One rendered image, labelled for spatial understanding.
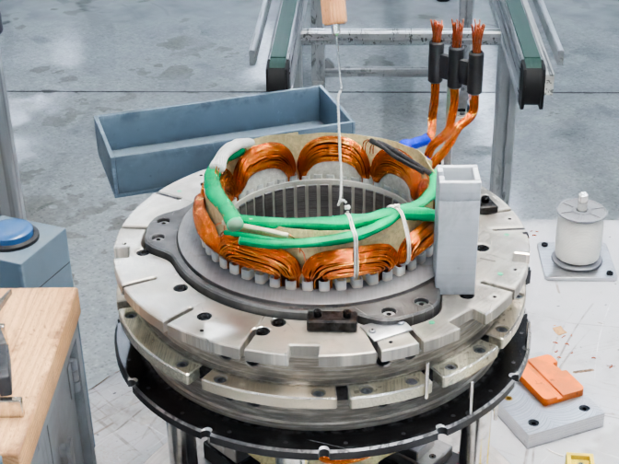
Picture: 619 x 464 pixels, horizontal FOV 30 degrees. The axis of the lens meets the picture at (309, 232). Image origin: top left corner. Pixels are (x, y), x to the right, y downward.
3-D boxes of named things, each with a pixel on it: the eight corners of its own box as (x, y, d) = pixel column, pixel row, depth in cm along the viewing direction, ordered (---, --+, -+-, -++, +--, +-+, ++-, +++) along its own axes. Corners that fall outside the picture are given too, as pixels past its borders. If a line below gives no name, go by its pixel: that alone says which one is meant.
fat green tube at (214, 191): (244, 244, 79) (242, 219, 78) (187, 244, 79) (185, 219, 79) (262, 154, 92) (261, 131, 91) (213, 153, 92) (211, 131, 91)
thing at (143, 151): (324, 306, 139) (321, 84, 126) (355, 353, 130) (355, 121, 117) (120, 343, 133) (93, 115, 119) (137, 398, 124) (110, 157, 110)
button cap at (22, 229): (42, 230, 104) (40, 220, 103) (16, 250, 101) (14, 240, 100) (5, 222, 105) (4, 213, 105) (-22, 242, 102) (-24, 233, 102)
